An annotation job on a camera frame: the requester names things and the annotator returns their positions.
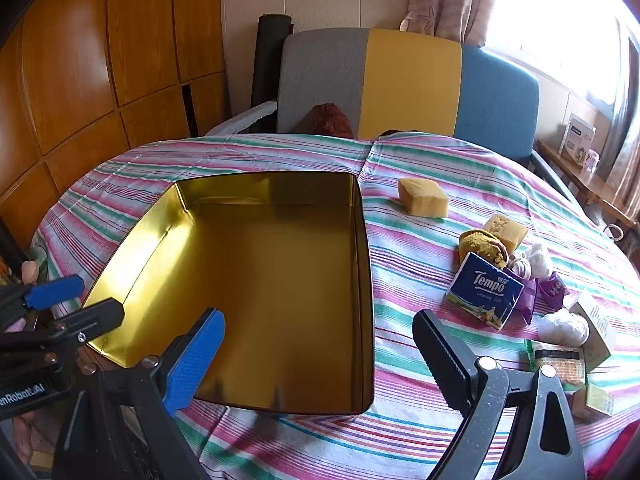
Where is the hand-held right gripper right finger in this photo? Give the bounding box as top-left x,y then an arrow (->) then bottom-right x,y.
412,309 -> 586,480

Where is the white round snack packet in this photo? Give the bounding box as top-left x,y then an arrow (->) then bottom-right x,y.
537,308 -> 590,347

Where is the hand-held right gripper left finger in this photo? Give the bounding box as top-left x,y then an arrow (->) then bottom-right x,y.
52,307 -> 226,480

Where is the grey yellow blue chair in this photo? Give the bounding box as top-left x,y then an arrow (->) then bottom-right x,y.
276,27 -> 541,161

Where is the white printed box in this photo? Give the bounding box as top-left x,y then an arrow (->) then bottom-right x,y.
559,113 -> 596,158

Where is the yellow seeded pastry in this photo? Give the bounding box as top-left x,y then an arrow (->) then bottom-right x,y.
482,214 -> 528,253

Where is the black rolled mat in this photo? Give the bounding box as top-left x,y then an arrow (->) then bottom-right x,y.
250,14 -> 293,111

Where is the striped tablecloth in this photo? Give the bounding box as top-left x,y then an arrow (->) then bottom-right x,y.
30,132 -> 640,480

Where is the blue tissue packet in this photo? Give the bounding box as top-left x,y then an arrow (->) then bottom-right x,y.
445,251 -> 525,331

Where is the white chair armrest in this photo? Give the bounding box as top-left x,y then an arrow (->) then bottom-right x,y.
205,100 -> 277,136

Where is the wooden wardrobe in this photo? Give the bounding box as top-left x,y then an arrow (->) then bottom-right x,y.
0,0 -> 231,271

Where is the cream cardboard box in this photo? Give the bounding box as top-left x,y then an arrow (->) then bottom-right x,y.
567,290 -> 617,373

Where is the small yellow box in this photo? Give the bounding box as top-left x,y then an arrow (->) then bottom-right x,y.
572,382 -> 615,418

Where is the gold tin box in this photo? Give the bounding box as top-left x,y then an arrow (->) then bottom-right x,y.
80,172 -> 376,417

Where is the yellow cloth bundle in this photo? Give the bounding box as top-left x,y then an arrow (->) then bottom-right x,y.
459,227 -> 511,268

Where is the wooden side table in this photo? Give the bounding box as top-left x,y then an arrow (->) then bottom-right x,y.
535,137 -> 640,231

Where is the dark red cloth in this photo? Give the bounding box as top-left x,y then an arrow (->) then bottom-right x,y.
307,103 -> 356,137

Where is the purple snack packet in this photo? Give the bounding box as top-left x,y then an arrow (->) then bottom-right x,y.
537,271 -> 570,311
515,277 -> 538,326

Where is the green white carton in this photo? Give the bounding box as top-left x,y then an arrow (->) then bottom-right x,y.
525,340 -> 587,391

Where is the white fluffy ball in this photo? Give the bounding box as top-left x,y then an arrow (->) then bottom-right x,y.
510,242 -> 553,281

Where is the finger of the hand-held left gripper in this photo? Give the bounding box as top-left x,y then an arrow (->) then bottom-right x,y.
0,275 -> 85,311
0,297 -> 126,361

